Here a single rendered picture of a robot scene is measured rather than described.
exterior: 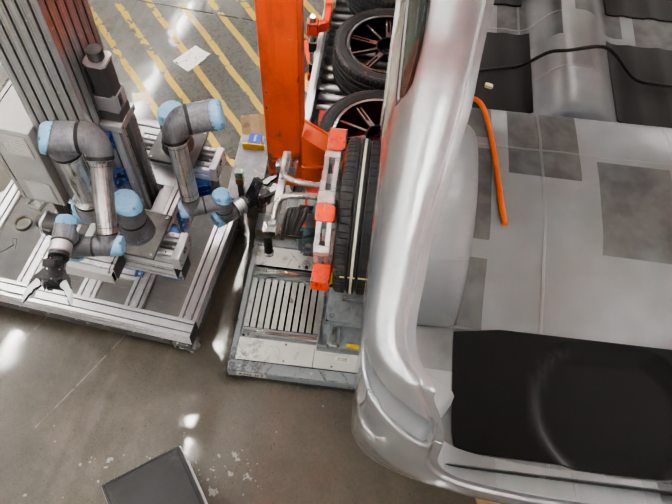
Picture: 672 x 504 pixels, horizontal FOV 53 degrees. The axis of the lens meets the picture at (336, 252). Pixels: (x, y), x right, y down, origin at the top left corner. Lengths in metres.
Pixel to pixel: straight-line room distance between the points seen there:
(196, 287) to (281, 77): 1.19
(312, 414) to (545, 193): 1.52
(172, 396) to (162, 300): 0.47
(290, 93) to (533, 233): 1.15
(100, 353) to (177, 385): 0.44
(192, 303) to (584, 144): 1.96
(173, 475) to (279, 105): 1.61
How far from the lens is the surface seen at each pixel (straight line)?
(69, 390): 3.62
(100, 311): 3.50
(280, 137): 3.12
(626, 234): 2.87
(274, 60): 2.80
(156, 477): 3.02
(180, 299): 3.46
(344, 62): 4.02
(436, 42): 2.14
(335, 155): 2.73
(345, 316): 3.33
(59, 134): 2.50
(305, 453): 3.32
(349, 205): 2.55
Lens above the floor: 3.21
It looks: 58 degrees down
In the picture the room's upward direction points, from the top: 3 degrees clockwise
